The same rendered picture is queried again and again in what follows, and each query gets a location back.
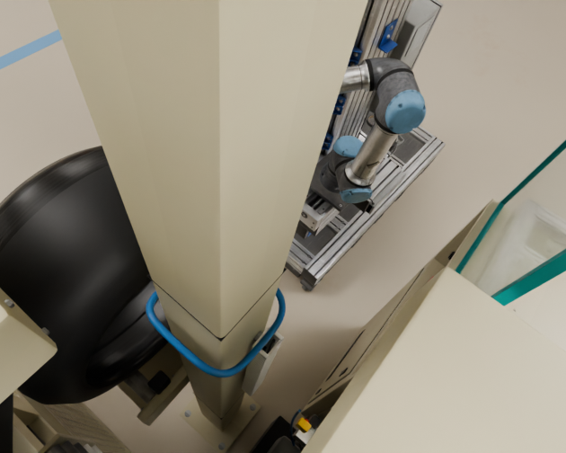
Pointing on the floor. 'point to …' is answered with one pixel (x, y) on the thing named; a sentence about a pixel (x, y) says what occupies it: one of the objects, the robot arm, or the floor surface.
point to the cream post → (212, 149)
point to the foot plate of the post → (222, 441)
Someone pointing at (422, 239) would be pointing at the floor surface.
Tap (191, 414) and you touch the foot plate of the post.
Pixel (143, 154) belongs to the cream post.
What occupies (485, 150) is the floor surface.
